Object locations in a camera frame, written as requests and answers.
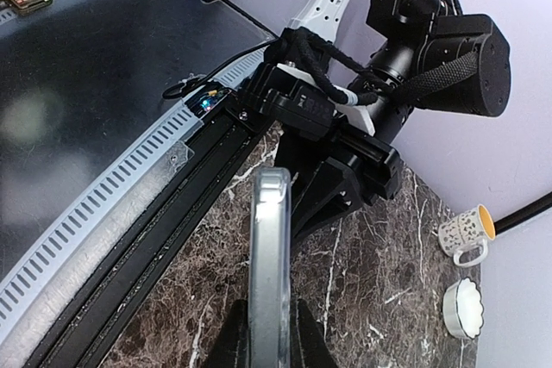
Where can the phone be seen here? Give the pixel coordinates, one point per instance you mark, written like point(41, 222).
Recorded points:
point(269, 281)

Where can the left green circuit board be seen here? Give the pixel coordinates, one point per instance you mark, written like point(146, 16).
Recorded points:
point(209, 95)

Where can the black left frame post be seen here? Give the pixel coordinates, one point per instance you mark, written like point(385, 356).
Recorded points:
point(524, 214)

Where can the white scalloped bowl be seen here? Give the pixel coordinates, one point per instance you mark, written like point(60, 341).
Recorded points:
point(462, 310)

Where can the white slotted cable duct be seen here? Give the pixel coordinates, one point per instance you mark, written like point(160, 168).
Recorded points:
point(81, 85)

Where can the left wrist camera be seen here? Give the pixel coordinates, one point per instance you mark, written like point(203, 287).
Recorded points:
point(273, 92)

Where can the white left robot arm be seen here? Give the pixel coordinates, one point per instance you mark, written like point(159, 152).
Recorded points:
point(340, 117)

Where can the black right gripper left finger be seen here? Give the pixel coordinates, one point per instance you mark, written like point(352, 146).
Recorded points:
point(231, 347)

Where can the black front rail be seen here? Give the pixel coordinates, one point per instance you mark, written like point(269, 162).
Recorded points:
point(156, 219)

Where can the white patterned mug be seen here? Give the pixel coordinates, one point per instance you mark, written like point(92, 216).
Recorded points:
point(465, 238)

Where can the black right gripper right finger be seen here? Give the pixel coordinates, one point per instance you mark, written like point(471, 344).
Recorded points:
point(308, 348)

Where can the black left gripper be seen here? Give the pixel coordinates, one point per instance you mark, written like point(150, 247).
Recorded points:
point(334, 172)

